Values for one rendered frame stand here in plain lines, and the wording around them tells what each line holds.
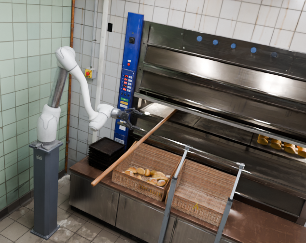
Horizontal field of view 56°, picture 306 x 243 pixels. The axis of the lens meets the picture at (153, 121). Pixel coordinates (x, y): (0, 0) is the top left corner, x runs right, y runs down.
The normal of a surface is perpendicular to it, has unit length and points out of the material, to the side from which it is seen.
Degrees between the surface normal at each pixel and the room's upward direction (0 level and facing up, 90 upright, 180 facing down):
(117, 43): 90
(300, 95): 70
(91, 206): 90
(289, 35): 90
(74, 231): 0
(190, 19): 90
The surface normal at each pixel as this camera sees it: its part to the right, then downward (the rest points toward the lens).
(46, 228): 0.41, 0.39
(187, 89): -0.33, -0.03
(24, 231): 0.15, -0.91
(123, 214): -0.41, 0.30
